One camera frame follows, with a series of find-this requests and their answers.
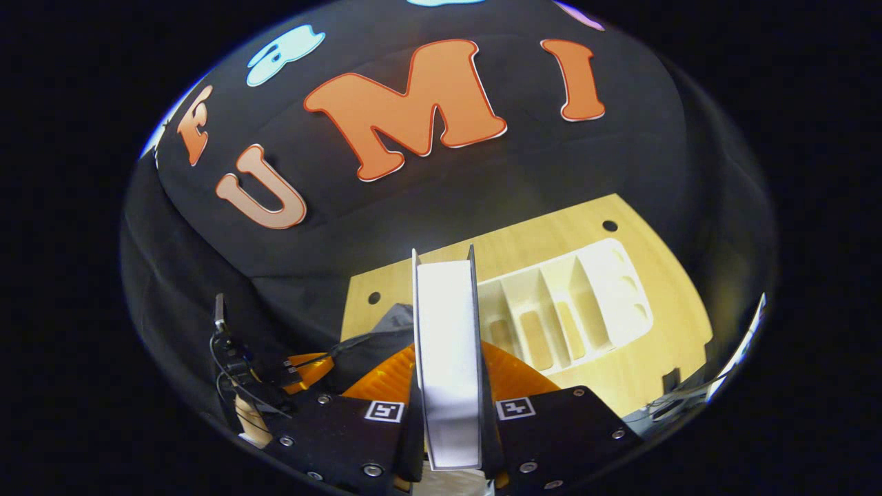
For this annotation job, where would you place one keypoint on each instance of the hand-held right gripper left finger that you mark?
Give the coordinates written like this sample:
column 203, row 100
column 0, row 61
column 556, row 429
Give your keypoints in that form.
column 344, row 441

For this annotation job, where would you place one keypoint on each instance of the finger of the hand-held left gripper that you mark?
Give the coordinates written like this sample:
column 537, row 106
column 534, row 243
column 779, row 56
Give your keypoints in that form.
column 317, row 368

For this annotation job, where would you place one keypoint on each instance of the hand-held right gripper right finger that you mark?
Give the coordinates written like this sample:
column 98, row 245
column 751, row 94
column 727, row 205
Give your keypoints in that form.
column 551, row 441

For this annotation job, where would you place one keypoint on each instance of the grey schoolbag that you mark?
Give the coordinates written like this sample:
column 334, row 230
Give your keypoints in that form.
column 386, row 341

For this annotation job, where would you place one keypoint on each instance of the grey cover book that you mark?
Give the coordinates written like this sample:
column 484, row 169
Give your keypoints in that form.
column 448, row 358

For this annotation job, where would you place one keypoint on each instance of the white bookshelf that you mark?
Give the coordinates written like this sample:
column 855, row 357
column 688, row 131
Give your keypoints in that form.
column 599, row 289

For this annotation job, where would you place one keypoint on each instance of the black backdrop cloth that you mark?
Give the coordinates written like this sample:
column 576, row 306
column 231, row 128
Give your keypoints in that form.
column 482, row 193

